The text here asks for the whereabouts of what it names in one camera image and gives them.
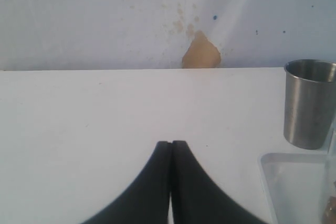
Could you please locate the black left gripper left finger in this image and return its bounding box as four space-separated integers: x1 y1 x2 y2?
85 141 172 224

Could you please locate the clear glass jar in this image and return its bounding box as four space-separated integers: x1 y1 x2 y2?
322 129 335 223

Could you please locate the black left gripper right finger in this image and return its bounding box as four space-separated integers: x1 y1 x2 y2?
171 141 263 223

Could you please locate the clear plastic tray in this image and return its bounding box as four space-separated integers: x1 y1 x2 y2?
258 153 332 223

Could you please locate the grey metal cup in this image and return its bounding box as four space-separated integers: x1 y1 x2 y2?
283 59 335 150

